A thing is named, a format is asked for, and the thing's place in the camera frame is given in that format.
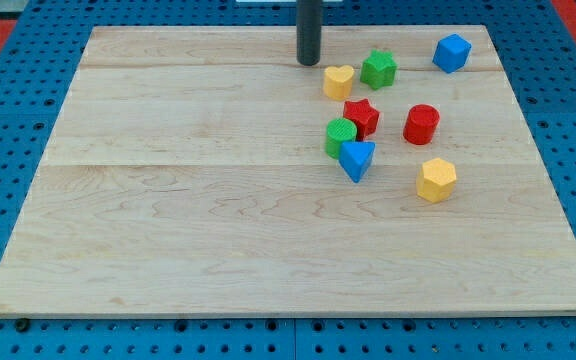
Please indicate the blue triangle block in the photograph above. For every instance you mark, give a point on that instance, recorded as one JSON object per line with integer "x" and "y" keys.
{"x": 355, "y": 158}

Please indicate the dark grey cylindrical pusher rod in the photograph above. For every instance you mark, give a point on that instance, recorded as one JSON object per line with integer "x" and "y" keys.
{"x": 308, "y": 31}

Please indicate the yellow hexagon block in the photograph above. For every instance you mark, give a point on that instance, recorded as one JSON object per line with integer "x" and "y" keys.
{"x": 436, "y": 180}

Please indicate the green cylinder block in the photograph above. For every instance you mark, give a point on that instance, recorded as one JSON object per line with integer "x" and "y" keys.
{"x": 338, "y": 130}

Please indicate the light wooden board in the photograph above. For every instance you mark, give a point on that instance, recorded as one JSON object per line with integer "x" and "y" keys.
{"x": 186, "y": 177}

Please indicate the yellow heart block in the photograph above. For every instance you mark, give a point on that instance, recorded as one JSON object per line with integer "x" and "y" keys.
{"x": 338, "y": 81}

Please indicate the red cylinder block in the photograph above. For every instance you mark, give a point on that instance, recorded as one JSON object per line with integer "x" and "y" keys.
{"x": 421, "y": 123}

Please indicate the green star block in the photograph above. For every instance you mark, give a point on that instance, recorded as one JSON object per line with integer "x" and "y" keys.
{"x": 378, "y": 69}

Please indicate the red star block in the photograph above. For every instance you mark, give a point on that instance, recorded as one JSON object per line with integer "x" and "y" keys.
{"x": 363, "y": 115}

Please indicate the blue cube block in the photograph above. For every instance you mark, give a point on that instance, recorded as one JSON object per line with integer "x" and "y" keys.
{"x": 451, "y": 53}

